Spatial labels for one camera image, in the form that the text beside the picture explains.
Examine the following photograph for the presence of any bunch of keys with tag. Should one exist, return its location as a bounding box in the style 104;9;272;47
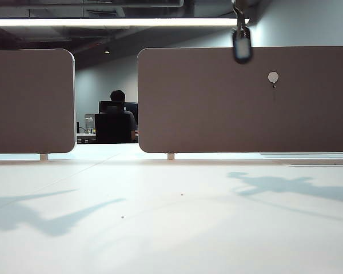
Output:
230;0;254;65

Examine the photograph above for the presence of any black computer monitor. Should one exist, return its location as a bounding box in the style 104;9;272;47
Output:
98;100;125;115
124;103;138;118

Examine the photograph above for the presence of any wide beige desk partition panel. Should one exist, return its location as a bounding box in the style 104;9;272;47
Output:
136;46;343;154

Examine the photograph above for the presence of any black office chair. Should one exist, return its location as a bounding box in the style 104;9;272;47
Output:
94;105;131;144

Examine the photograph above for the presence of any seated person dark hair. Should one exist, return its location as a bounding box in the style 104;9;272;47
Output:
99;90;138;143

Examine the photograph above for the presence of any clear jar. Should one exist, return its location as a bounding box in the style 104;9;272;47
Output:
84;114;95;134

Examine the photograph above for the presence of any cluttered background desk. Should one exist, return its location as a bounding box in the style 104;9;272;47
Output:
75;132;139;144

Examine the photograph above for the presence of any long ceiling light strip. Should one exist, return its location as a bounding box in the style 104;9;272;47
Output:
0;17;250;27

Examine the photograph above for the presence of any white adhesive wall hook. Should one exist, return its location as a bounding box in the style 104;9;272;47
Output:
267;71;281;90

